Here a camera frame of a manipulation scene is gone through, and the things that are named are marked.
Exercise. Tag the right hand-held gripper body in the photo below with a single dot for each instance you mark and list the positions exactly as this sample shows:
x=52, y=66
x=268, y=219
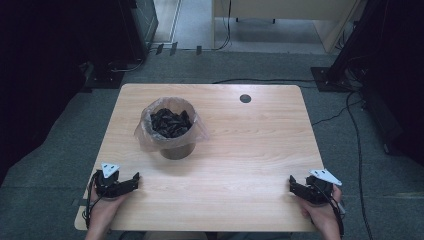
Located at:
x=320, y=190

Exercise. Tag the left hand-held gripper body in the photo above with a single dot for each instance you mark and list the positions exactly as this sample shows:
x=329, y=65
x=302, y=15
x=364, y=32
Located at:
x=107, y=181

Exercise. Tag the person's right hand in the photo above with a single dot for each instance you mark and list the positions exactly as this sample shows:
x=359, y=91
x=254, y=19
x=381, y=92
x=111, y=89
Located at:
x=321, y=213

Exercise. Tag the person's left hand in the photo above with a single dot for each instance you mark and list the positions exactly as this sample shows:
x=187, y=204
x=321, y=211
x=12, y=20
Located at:
x=105, y=210

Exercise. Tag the bin with plastic liner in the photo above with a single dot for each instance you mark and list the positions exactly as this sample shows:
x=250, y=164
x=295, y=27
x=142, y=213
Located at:
x=146, y=133

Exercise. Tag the brown round bin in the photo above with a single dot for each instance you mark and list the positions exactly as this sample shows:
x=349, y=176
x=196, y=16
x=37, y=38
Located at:
x=178, y=151

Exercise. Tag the dark crumpled scraps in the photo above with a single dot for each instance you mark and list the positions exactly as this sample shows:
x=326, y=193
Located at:
x=170, y=124

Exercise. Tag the black round table grommet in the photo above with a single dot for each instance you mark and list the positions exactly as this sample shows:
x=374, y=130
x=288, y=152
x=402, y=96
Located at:
x=245, y=98

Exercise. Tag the dark glass cabinet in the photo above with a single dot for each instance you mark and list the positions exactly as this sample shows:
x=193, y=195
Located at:
x=146, y=20

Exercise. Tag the light wooden desk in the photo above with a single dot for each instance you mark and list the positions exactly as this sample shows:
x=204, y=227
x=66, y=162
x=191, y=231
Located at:
x=283, y=8

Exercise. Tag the black stand base plate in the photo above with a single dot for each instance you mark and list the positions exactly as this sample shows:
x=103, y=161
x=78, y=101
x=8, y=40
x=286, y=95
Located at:
x=105, y=80
x=328, y=80

